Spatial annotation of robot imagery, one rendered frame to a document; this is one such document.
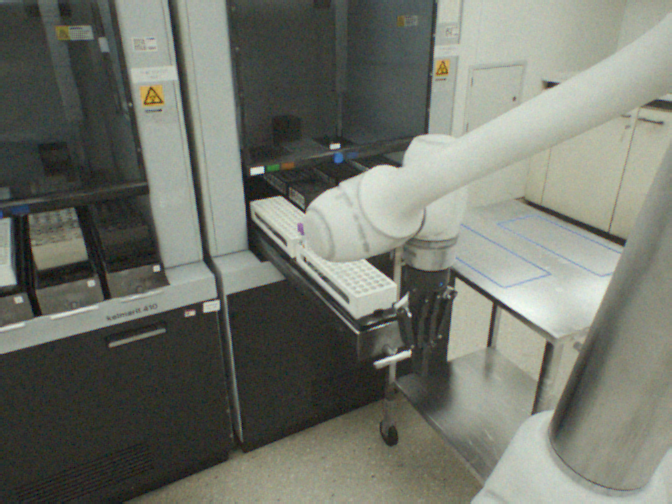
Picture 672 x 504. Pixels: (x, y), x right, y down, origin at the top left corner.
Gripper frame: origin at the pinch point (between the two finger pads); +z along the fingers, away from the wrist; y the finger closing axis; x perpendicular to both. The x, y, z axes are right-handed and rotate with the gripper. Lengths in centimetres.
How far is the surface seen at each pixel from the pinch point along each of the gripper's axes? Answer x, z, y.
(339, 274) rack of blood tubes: -25.3, -6.5, 3.2
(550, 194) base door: -161, 62, -229
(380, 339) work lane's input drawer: -11.5, 2.6, 1.3
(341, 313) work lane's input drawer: -19.9, -0.3, 5.7
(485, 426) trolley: -18, 52, -41
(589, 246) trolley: -14, -2, -63
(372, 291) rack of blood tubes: -15.7, -6.5, 0.8
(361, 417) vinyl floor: -63, 80, -27
